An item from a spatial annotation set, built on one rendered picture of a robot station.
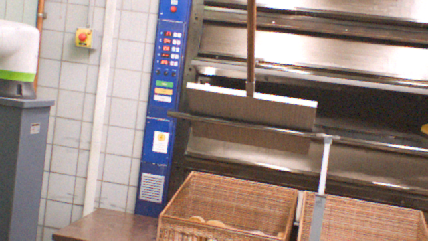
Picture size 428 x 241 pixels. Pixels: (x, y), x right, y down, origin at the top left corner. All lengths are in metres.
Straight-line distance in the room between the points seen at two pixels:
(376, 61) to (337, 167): 0.54
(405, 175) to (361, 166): 0.20
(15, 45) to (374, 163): 1.73
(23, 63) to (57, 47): 1.17
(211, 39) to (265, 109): 0.64
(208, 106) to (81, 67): 0.90
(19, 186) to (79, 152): 1.14
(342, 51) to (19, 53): 1.53
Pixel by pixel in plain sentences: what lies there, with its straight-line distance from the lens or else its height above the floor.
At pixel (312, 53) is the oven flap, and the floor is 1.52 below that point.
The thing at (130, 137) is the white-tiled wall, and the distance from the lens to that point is 2.90.
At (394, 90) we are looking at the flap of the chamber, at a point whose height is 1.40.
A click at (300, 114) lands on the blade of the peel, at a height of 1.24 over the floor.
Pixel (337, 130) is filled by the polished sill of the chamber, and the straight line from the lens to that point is 2.72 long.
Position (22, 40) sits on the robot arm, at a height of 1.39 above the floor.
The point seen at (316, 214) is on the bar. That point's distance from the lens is 2.17.
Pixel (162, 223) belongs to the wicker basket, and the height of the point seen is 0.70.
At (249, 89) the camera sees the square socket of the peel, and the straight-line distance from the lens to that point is 2.20.
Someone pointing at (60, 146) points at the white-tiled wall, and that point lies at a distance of 3.07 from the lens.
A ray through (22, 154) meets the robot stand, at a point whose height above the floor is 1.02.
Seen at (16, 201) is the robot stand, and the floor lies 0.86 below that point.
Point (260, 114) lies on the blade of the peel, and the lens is 2.32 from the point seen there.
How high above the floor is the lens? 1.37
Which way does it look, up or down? 5 degrees down
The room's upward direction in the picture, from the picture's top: 7 degrees clockwise
